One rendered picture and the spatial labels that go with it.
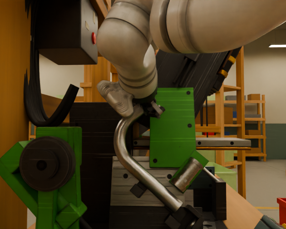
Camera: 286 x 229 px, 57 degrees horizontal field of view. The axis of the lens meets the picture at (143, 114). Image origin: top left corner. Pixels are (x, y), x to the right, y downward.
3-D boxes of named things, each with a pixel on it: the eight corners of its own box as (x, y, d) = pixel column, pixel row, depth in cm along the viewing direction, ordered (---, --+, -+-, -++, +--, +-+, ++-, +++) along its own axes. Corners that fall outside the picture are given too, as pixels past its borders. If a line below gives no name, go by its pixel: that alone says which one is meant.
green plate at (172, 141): (193, 171, 71) (189, 98, 77) (197, 167, 63) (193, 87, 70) (150, 170, 72) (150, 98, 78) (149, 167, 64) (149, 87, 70)
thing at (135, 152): (140, 195, 103) (140, 108, 105) (131, 223, 73) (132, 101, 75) (93, 194, 105) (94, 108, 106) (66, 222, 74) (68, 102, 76)
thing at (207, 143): (235, 146, 92) (235, 137, 92) (251, 150, 76) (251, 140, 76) (124, 146, 95) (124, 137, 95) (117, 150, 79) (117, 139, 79)
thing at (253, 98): (266, 161, 861) (265, 93, 871) (169, 161, 878) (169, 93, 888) (260, 159, 915) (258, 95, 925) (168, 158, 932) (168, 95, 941)
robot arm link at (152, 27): (141, 19, 43) (220, 7, 33) (117, 64, 40) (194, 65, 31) (114, -16, 38) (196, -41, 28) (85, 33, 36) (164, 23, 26)
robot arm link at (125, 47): (141, 101, 46) (162, 59, 48) (133, 56, 31) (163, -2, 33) (106, 87, 47) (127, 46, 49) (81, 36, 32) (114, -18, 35)
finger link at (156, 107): (145, 102, 55) (142, 101, 58) (158, 118, 57) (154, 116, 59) (153, 94, 56) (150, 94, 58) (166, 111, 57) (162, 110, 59)
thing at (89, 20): (99, 64, 78) (99, 14, 78) (82, 47, 61) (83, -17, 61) (57, 65, 78) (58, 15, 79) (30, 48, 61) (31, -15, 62)
